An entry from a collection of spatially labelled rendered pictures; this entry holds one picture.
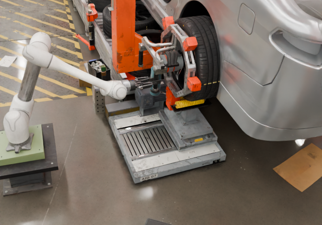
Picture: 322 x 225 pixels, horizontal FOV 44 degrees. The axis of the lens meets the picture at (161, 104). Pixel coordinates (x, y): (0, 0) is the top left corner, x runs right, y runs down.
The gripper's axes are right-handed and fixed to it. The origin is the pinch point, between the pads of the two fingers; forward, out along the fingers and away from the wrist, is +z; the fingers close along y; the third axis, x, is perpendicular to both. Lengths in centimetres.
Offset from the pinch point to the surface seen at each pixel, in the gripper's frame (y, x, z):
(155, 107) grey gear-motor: -55, -74, 25
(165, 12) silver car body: -88, 9, 42
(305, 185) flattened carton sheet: 68, -82, 113
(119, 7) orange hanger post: -60, 32, -10
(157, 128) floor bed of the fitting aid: -29, -77, 17
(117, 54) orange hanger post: -60, -11, -12
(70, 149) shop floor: -32, -83, -63
